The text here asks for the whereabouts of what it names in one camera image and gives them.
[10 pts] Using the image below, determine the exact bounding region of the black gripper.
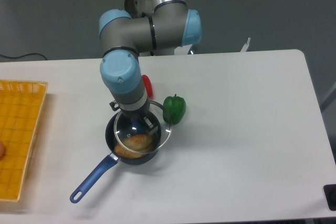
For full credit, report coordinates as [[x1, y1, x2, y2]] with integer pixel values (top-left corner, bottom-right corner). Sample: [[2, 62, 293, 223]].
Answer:
[[109, 100, 158, 134]]

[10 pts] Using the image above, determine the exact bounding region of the glass pot lid blue knob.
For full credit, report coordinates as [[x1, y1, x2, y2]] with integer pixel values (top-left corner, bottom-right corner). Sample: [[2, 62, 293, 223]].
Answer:
[[113, 101, 172, 155]]

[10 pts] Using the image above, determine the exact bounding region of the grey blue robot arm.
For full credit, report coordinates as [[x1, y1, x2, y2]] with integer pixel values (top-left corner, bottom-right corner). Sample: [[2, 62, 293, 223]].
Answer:
[[99, 0, 202, 126]]

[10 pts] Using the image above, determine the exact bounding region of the baked pastry turnover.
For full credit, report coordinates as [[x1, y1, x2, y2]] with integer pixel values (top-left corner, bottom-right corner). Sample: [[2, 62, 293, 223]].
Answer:
[[114, 134, 156, 159]]

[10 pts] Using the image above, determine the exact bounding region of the red bell pepper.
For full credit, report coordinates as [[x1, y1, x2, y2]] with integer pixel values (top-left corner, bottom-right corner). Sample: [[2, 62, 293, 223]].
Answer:
[[142, 74, 153, 99]]

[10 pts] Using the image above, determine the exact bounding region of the green bell pepper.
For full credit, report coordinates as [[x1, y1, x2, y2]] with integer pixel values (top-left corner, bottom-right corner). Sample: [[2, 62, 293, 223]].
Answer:
[[163, 94, 186, 125]]

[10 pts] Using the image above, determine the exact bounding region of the yellow wicker basket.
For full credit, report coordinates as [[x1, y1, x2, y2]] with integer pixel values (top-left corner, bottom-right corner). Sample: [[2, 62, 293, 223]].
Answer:
[[1, 80, 48, 202]]

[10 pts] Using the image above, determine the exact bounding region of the black object table edge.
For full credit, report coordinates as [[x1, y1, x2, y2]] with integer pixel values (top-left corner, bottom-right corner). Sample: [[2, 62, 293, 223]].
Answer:
[[323, 184, 336, 211]]

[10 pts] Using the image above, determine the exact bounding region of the dark pot blue handle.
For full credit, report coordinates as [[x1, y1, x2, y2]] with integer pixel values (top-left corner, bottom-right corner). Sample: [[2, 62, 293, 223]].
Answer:
[[70, 112, 162, 204]]

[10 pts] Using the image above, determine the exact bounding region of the black cable on floor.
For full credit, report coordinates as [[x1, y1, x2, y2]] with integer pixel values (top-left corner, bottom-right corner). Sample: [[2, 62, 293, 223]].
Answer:
[[0, 53, 48, 61]]

